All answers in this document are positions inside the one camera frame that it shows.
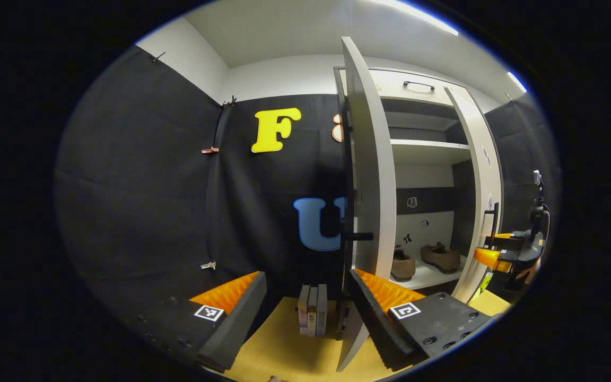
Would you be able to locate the white cabinet drawer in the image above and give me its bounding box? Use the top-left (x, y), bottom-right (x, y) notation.
top-left (337, 68), bottom-right (468, 107)

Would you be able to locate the black backdrop cloth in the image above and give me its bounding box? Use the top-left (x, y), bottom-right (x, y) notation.
top-left (55, 45), bottom-right (348, 340)
top-left (485, 93), bottom-right (555, 234)

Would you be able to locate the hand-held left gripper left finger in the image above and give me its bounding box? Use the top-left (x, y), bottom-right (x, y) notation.
top-left (136, 271), bottom-right (267, 373)

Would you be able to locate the long ceiling light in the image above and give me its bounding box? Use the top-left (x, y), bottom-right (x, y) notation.
top-left (369, 0), bottom-right (460, 37)

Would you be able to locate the standing book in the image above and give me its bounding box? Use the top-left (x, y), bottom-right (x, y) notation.
top-left (298, 285), bottom-right (310, 336)
top-left (316, 284), bottom-right (328, 336)
top-left (308, 286), bottom-right (319, 337)

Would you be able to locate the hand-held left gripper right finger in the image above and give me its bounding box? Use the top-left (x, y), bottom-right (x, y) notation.
top-left (347, 268), bottom-right (494, 372)

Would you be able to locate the white shoe cabinet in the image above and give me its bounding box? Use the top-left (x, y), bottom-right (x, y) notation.
top-left (334, 36), bottom-right (505, 372)

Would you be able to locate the brown fuzzy shoe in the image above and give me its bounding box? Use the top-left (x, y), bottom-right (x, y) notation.
top-left (420, 242), bottom-right (461, 274)
top-left (390, 245), bottom-right (417, 282)

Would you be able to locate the white cabinet shelf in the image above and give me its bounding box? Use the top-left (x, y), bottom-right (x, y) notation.
top-left (389, 257), bottom-right (468, 291)
top-left (390, 139), bottom-right (470, 165)

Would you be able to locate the white cabinet door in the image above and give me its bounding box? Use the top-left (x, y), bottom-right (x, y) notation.
top-left (443, 86), bottom-right (505, 304)
top-left (334, 36), bottom-right (397, 372)

